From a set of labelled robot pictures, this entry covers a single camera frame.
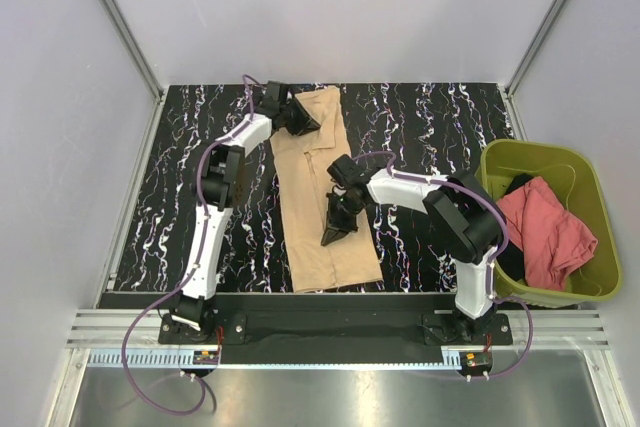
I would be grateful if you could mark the beige t shirt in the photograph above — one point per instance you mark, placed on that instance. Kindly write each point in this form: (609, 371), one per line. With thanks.
(301, 164)

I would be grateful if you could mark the left aluminium corner post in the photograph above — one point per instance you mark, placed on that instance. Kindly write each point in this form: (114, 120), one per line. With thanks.
(129, 42)

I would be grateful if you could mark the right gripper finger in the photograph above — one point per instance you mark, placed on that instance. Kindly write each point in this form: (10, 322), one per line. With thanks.
(335, 235)
(328, 236)

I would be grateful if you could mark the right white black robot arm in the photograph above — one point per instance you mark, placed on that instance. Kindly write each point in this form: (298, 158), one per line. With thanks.
(468, 225)

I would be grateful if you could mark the black t shirt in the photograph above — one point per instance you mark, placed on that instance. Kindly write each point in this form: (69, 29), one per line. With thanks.
(511, 259)

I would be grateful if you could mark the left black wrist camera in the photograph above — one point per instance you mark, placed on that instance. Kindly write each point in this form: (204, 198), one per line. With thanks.
(276, 96)

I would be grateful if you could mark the pink t shirt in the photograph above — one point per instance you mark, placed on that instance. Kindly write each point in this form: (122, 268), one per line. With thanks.
(555, 243)

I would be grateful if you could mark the small controller board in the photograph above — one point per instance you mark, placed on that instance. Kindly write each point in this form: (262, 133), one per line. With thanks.
(206, 357)
(477, 359)

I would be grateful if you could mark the right small controller board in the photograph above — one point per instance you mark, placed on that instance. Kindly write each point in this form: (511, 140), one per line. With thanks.
(477, 359)

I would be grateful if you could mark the aluminium frame rail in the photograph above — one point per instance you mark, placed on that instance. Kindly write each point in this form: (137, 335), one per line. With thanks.
(111, 342)

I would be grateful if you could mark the right aluminium corner post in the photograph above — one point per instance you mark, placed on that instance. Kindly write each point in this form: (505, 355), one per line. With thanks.
(541, 35)

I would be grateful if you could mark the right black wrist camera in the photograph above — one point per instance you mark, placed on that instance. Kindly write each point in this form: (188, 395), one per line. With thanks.
(346, 173)

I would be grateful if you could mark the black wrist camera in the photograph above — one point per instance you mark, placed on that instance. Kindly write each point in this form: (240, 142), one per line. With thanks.
(346, 173)
(276, 96)

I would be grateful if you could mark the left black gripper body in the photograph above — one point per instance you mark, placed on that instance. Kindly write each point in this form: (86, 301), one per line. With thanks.
(295, 120)

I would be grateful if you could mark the olive green plastic bin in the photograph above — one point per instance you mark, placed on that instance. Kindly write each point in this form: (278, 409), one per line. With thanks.
(576, 185)

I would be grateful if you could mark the aluminium corner post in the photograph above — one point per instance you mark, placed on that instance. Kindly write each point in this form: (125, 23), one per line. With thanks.
(541, 35)
(129, 42)

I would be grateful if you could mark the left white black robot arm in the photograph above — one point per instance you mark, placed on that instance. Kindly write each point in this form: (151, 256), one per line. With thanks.
(219, 189)

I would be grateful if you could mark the left small controller board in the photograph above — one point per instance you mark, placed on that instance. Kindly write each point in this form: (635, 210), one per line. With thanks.
(206, 357)

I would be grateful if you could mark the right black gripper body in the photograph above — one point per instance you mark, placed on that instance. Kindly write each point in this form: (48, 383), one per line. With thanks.
(342, 213)

